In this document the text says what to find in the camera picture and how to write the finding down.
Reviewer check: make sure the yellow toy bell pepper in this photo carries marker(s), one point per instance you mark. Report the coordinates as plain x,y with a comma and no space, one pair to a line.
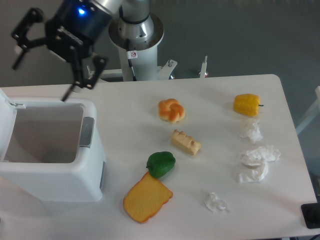
247,104

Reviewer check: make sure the crumpled white tissue small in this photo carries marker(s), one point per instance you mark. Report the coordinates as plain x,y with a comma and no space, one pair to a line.
213,203

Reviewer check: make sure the white trash can body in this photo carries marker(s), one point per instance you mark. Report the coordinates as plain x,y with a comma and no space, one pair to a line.
55,151

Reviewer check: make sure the orange toast slice toy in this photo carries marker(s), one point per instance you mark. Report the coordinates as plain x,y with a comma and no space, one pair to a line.
146,198

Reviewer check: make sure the crumpled white tissue upper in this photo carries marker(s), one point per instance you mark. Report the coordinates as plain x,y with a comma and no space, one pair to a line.
251,131

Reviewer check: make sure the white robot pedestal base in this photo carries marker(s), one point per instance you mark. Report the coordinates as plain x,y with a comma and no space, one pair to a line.
137,46

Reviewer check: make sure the green toy bell pepper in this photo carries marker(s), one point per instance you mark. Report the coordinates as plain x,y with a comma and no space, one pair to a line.
160,163

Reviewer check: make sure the beige cake slice toy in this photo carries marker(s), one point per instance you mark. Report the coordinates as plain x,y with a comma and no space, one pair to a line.
185,143

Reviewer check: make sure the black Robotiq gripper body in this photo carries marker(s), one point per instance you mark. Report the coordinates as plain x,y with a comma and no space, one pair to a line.
76,24

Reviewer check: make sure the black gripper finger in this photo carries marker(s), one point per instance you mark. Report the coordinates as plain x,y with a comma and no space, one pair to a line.
20,32
79,81

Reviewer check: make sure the knotted bread roll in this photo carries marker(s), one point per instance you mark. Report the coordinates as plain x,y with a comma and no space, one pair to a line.
171,110

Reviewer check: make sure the white table frame leg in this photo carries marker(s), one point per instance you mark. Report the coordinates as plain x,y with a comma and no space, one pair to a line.
309,114

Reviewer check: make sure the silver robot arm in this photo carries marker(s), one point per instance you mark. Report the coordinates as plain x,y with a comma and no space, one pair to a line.
132,11

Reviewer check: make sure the crumpled white tissue large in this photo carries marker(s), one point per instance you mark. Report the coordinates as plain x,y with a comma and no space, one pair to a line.
255,163

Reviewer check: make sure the white trash can lid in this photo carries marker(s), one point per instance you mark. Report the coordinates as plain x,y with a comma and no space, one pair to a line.
8,114

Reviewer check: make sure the black device at edge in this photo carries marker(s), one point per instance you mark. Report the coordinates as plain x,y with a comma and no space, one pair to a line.
311,215

